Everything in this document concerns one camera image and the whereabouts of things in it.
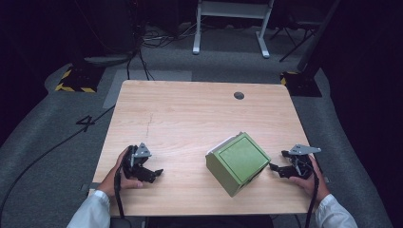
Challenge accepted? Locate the left hand-held gripper black cable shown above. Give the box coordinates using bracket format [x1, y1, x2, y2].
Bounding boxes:
[113, 165, 126, 220]

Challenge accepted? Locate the right hand-held gripper black cable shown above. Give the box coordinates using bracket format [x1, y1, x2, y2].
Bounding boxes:
[303, 169, 320, 228]

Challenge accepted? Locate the bundle of black floor cables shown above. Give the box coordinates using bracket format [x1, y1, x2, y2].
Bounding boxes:
[126, 18, 203, 82]

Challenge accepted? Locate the green box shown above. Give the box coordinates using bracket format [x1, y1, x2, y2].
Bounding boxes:
[204, 131, 272, 198]

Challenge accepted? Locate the black tripod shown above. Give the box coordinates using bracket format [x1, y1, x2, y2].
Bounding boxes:
[269, 18, 321, 63]

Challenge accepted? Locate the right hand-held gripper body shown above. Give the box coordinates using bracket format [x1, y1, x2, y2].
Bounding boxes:
[287, 143, 322, 180]

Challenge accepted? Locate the grey metal stand pole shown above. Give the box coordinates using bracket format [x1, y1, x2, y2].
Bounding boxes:
[296, 0, 341, 73]

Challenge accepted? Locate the white desk frame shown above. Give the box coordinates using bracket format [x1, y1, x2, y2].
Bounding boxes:
[192, 0, 276, 59]

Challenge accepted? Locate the hand-held gripper black cable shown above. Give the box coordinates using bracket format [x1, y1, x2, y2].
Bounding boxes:
[113, 165, 126, 220]
[303, 169, 320, 228]

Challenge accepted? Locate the long black floor cable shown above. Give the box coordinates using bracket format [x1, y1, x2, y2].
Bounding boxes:
[0, 104, 116, 219]

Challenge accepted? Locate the person's left hand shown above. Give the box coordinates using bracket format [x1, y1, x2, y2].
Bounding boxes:
[96, 146, 144, 200]

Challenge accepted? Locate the person's right hand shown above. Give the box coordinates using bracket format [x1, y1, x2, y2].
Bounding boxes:
[288, 155, 331, 204]

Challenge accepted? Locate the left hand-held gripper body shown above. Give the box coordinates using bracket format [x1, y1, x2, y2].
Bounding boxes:
[122, 142, 153, 181]

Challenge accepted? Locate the black yellow striped stand base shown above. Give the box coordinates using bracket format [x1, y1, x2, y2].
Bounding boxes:
[54, 63, 106, 94]
[279, 69, 323, 98]

